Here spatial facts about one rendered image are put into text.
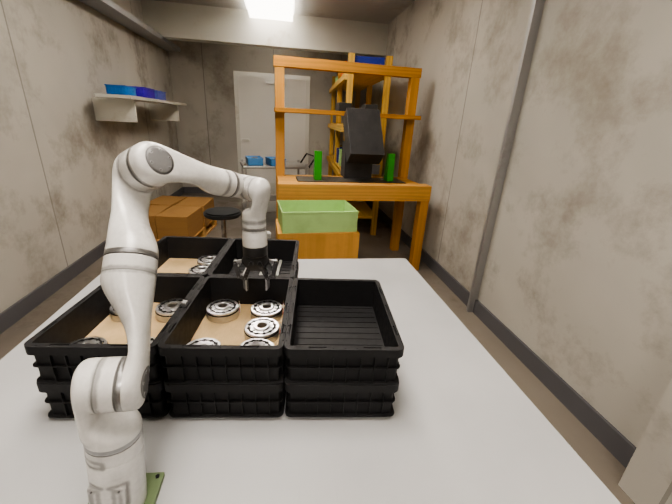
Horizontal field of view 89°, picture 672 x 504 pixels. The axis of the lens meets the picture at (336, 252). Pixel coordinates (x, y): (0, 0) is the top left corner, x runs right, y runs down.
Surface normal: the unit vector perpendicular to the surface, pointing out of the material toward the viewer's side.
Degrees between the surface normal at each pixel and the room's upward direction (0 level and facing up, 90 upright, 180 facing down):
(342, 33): 90
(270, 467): 0
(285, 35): 90
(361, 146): 55
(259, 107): 90
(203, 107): 90
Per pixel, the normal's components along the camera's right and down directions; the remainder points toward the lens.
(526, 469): 0.05, -0.93
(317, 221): 0.24, 0.36
